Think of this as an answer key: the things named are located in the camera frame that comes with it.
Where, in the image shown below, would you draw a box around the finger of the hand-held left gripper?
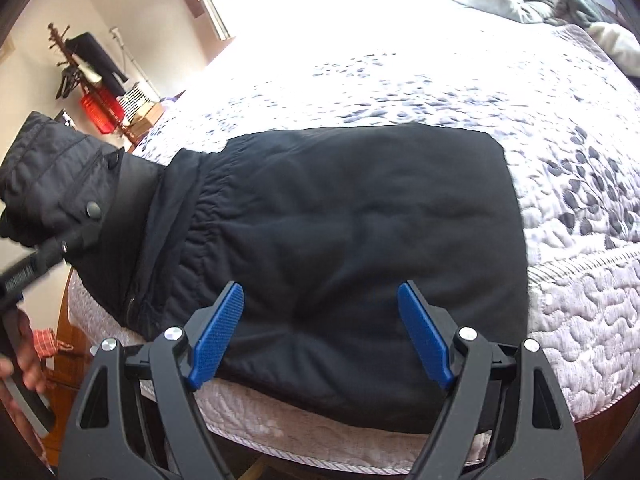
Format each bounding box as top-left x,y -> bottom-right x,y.
34,222 -> 103,267

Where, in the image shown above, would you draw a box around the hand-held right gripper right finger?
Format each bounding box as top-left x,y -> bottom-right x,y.
397,281 -> 583,480

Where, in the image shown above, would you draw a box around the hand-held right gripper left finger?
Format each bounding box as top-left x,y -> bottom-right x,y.
59,281 -> 245,480

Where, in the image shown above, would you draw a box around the black quilted jacket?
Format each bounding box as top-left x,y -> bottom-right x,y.
0,111 -> 531,433

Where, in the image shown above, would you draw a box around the person's left hand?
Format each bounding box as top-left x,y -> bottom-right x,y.
0,309 -> 51,393

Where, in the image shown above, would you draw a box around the red plaid cloth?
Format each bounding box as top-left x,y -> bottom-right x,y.
34,327 -> 73,361

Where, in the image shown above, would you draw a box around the red bag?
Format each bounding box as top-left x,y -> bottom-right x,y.
80,91 -> 125,135

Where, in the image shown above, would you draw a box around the cardboard box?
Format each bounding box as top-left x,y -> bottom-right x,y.
131,102 -> 166,136

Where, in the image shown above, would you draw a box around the black clothes hangers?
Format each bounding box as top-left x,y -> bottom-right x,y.
54,67 -> 83,101

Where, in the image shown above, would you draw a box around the lavender quilted bedspread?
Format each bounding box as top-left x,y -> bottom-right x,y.
67,25 -> 640,466

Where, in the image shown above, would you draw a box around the black hanging garment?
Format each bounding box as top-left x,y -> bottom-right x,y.
65,32 -> 128,97

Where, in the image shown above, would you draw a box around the white floor stand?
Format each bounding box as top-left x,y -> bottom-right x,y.
111,27 -> 161,103

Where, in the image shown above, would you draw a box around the wooden coat rack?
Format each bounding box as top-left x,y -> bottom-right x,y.
47,22 -> 146,147

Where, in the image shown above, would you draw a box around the white bed sheet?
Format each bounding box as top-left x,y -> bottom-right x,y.
155,0 -> 601,126

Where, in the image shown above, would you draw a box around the white fluffy blanket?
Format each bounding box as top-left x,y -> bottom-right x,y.
590,22 -> 640,78

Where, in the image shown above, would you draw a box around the grey-green blanket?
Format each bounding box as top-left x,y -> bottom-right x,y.
565,0 -> 617,27

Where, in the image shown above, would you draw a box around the white wire rack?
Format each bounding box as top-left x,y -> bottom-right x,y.
120,85 -> 153,123

